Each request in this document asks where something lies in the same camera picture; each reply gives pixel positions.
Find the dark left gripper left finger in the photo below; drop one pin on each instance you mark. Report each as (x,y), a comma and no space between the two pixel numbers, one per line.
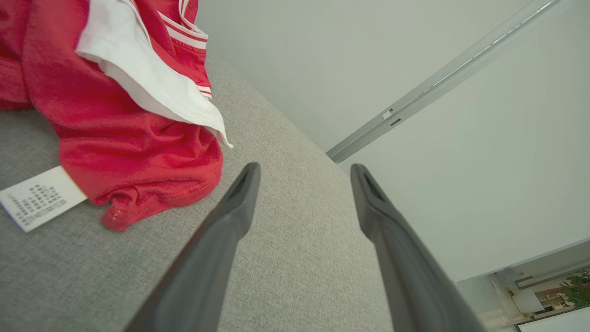
(203,267)

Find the grey fabric sofa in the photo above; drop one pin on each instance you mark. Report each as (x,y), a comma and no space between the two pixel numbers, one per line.
(299,253)

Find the grey metal wall frame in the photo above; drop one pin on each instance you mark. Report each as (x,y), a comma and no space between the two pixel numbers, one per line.
(415,99)

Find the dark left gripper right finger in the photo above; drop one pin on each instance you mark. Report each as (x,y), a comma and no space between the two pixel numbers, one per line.
(405,267)

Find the red white basketball jersey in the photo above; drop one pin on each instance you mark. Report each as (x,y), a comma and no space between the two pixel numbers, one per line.
(115,138)

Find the green potted plant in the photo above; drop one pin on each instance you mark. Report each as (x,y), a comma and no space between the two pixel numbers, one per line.
(578,290)

